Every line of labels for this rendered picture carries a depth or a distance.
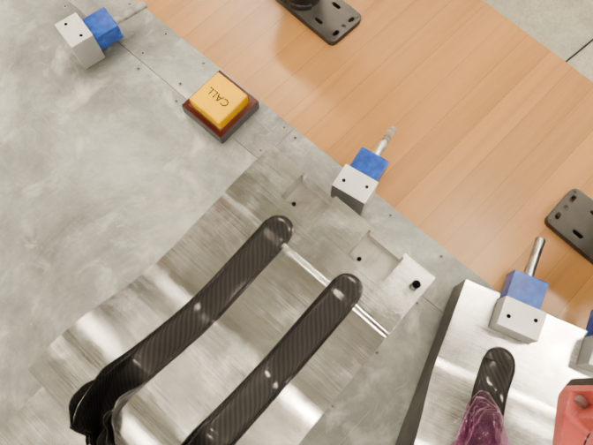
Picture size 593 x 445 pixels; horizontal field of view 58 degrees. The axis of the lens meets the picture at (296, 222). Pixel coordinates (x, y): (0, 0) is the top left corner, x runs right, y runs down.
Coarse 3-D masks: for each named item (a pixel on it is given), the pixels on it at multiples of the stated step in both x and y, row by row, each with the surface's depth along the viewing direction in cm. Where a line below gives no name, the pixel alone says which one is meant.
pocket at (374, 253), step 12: (360, 240) 65; (372, 240) 66; (384, 240) 65; (360, 252) 66; (372, 252) 66; (384, 252) 66; (396, 252) 65; (372, 264) 66; (384, 264) 66; (396, 264) 66; (384, 276) 65
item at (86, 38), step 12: (96, 12) 80; (108, 12) 80; (132, 12) 81; (60, 24) 78; (72, 24) 78; (84, 24) 78; (96, 24) 79; (108, 24) 79; (72, 36) 77; (84, 36) 77; (96, 36) 78; (108, 36) 79; (120, 36) 81; (72, 48) 76; (84, 48) 78; (96, 48) 79; (84, 60) 80; (96, 60) 81
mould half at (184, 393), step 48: (240, 192) 66; (192, 240) 64; (240, 240) 64; (336, 240) 64; (144, 288) 62; (192, 288) 63; (288, 288) 62; (384, 288) 62; (96, 336) 57; (144, 336) 58; (240, 336) 61; (336, 336) 61; (384, 336) 61; (48, 384) 55; (192, 384) 57; (288, 384) 59; (336, 384) 59; (0, 432) 60; (48, 432) 60; (144, 432) 53; (288, 432) 57
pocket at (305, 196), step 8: (304, 176) 67; (296, 184) 68; (304, 184) 69; (312, 184) 68; (288, 192) 67; (296, 192) 68; (304, 192) 68; (312, 192) 68; (320, 192) 67; (288, 200) 68; (296, 200) 68; (304, 200) 68; (312, 200) 68; (320, 200) 68; (328, 200) 67; (296, 208) 68; (304, 208) 68; (312, 208) 68; (320, 208) 68; (312, 216) 68
